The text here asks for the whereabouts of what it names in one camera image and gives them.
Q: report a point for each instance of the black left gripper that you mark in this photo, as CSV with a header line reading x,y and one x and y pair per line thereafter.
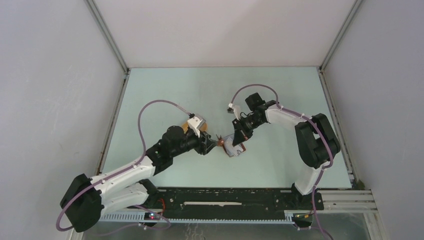
x,y
202,148

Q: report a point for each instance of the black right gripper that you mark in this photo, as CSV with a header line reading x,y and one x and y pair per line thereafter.
x,y
240,133

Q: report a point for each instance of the brown leather card holder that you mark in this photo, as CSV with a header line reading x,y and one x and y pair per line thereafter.
x,y
222,139

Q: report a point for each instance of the white striped credit cards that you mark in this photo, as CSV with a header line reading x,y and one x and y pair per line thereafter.
x,y
233,151

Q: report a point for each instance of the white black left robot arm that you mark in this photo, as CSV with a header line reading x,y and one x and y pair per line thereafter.
x,y
87,199

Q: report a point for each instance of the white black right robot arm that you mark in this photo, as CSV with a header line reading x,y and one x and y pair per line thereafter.
x,y
316,140

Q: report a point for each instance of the orange plastic tray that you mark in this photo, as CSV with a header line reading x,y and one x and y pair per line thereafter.
x,y
203,127

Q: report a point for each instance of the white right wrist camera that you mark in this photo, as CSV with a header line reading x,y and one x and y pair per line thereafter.
x,y
234,109

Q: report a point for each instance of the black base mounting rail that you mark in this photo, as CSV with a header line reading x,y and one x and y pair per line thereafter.
x,y
232,204

